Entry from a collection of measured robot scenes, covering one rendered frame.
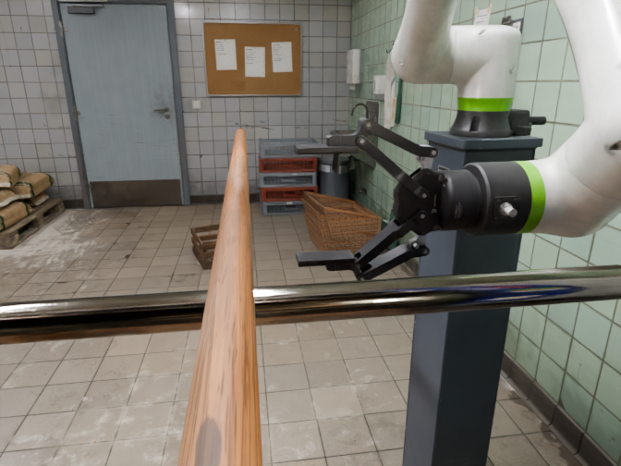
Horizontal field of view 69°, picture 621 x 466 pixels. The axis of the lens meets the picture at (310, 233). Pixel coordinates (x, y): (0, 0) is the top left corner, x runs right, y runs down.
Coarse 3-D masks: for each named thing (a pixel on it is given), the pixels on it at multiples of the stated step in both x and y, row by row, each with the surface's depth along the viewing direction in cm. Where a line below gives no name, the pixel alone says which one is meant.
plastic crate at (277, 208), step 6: (264, 204) 465; (270, 204) 466; (276, 204) 467; (282, 204) 468; (288, 204) 470; (294, 204) 471; (300, 204) 507; (264, 210) 467; (270, 210) 468; (276, 210) 470; (282, 210) 471; (288, 210) 472; (294, 210) 487; (300, 210) 486
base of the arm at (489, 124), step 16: (464, 112) 108; (480, 112) 106; (496, 112) 105; (512, 112) 109; (528, 112) 109; (464, 128) 108; (480, 128) 106; (496, 128) 105; (512, 128) 109; (528, 128) 109
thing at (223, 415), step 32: (224, 224) 40; (224, 256) 32; (224, 288) 27; (224, 320) 23; (224, 352) 20; (256, 352) 22; (192, 384) 19; (224, 384) 18; (256, 384) 20; (192, 416) 17; (224, 416) 16; (256, 416) 18; (192, 448) 15; (224, 448) 15; (256, 448) 16
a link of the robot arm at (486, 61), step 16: (464, 32) 101; (480, 32) 100; (496, 32) 100; (512, 32) 100; (464, 48) 101; (480, 48) 101; (496, 48) 100; (512, 48) 101; (464, 64) 102; (480, 64) 102; (496, 64) 101; (512, 64) 102; (464, 80) 106; (480, 80) 103; (496, 80) 102; (512, 80) 104; (464, 96) 107; (480, 96) 104; (496, 96) 103; (512, 96) 106
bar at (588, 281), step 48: (288, 288) 34; (336, 288) 34; (384, 288) 35; (432, 288) 35; (480, 288) 36; (528, 288) 36; (576, 288) 37; (0, 336) 31; (48, 336) 32; (96, 336) 32
